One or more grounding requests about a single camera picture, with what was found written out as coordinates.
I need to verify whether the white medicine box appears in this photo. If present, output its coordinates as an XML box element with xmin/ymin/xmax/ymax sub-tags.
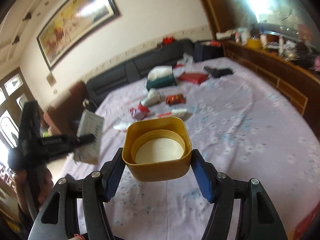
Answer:
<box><xmin>73</xmin><ymin>109</ymin><xmax>104</xmax><ymax>165</ymax></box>

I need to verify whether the red purple wrapper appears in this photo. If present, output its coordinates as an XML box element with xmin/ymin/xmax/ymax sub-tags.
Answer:
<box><xmin>129</xmin><ymin>104</ymin><xmax>150</xmax><ymax>121</ymax></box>

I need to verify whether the dark red snack packet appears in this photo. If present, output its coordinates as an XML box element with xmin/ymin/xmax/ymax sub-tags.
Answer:
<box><xmin>165</xmin><ymin>94</ymin><xmax>186</xmax><ymax>105</ymax></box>

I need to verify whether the left hand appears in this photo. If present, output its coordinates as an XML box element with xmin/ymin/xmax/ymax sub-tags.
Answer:
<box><xmin>14</xmin><ymin>165</ymin><xmax>53</xmax><ymax>220</ymax></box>

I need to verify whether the white crumpled paper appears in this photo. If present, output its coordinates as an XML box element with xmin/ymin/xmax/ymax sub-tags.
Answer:
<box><xmin>113</xmin><ymin>122</ymin><xmax>131</xmax><ymax>132</ymax></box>

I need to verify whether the red plastic basket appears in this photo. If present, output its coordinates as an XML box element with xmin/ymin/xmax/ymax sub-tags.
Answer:
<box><xmin>292</xmin><ymin>204</ymin><xmax>320</xmax><ymax>239</ymax></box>

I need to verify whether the white crumpled paper cup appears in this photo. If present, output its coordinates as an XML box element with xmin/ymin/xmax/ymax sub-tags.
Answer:
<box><xmin>140</xmin><ymin>88</ymin><xmax>162</xmax><ymax>107</ymax></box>

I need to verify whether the black leather sofa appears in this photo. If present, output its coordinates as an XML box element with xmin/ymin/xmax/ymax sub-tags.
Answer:
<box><xmin>86</xmin><ymin>39</ymin><xmax>194</xmax><ymax>107</ymax></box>

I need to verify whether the lilac floral bedsheet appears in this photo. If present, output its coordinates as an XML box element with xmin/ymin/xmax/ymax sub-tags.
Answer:
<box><xmin>105</xmin><ymin>58</ymin><xmax>319</xmax><ymax>239</ymax></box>

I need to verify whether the green tissue box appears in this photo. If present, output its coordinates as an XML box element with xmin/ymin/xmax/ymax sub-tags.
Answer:
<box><xmin>146</xmin><ymin>66</ymin><xmax>177</xmax><ymax>91</ymax></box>

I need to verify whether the red flat package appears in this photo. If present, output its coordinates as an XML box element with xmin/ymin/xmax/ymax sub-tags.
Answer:
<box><xmin>178</xmin><ymin>73</ymin><xmax>208</xmax><ymax>85</ymax></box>

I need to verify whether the red knot ornament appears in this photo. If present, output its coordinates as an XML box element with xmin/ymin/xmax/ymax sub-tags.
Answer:
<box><xmin>162</xmin><ymin>36</ymin><xmax>175</xmax><ymax>46</ymax></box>

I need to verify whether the white plastic bag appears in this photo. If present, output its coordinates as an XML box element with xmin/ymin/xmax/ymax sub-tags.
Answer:
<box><xmin>175</xmin><ymin>53</ymin><xmax>194</xmax><ymax>68</ymax></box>

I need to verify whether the framed horse painting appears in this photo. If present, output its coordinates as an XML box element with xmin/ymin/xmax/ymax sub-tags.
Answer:
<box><xmin>37</xmin><ymin>0</ymin><xmax>120</xmax><ymax>70</ymax></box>

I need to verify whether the dark shopping bag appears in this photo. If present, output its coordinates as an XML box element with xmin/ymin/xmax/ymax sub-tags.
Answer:
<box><xmin>193</xmin><ymin>40</ymin><xmax>224</xmax><ymax>62</ymax></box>

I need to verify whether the black toy pistol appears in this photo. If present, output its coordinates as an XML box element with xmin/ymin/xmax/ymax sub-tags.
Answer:
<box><xmin>204</xmin><ymin>66</ymin><xmax>234</xmax><ymax>79</ymax></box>

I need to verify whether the wooden cabinet counter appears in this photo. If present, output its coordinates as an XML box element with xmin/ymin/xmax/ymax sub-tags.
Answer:
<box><xmin>222</xmin><ymin>41</ymin><xmax>320</xmax><ymax>138</ymax></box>

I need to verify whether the yellow tape roll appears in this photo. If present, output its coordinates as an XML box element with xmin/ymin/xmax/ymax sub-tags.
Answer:
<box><xmin>247</xmin><ymin>38</ymin><xmax>262</xmax><ymax>49</ymax></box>

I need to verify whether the white charger with cable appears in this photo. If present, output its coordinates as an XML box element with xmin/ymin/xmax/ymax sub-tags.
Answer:
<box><xmin>82</xmin><ymin>99</ymin><xmax>98</xmax><ymax>112</ymax></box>

